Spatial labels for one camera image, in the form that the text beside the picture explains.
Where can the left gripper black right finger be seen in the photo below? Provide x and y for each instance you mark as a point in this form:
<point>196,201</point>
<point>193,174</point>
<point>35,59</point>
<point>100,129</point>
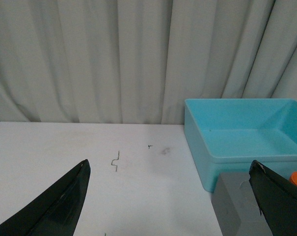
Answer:
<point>276,198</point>

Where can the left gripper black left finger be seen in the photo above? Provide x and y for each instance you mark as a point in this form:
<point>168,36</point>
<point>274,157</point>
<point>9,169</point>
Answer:
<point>56,211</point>

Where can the gray block with round hole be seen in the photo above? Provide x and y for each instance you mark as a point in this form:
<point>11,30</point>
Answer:
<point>235,206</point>

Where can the light blue plastic box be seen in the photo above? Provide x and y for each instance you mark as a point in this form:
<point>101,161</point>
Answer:
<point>226,135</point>

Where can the white pleated curtain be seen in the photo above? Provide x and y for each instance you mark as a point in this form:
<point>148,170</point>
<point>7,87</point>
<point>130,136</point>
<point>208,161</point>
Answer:
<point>137,61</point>

